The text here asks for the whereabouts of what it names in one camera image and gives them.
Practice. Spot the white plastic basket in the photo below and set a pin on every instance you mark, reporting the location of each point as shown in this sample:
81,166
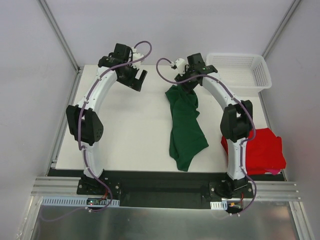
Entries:
244,74

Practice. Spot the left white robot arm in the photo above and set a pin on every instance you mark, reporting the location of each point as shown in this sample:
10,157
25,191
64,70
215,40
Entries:
122,65

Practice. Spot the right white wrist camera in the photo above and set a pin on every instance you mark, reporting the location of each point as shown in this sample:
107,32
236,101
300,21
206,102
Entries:
179,65

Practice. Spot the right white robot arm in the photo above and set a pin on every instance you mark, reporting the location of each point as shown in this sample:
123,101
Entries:
237,118

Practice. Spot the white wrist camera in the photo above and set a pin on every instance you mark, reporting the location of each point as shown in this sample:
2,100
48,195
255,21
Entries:
179,65
137,59

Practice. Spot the pink folded t shirt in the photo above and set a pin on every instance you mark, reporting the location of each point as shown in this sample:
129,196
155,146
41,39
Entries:
273,171

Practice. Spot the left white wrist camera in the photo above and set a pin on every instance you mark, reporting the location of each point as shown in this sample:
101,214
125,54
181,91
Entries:
137,59

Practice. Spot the red folded t shirt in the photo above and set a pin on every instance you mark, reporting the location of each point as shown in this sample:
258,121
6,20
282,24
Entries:
264,151

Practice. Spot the right white cable duct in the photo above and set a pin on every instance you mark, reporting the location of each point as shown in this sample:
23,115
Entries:
219,205

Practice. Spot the aluminium frame rail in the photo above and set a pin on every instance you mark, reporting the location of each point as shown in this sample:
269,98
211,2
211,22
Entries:
282,191

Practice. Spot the green t shirt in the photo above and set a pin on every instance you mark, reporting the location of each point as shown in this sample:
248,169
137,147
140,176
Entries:
186,136

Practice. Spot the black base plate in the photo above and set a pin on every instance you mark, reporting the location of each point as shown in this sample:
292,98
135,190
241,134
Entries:
224,189

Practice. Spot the white cable duct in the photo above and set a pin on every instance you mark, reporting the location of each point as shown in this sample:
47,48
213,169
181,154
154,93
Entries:
219,205
64,201

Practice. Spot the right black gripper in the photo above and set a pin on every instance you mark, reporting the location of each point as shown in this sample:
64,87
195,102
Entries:
186,85

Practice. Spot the left white cable duct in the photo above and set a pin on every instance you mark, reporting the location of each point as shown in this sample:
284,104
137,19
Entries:
64,201

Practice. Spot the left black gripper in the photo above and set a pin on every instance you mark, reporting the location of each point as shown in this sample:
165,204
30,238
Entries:
135,80

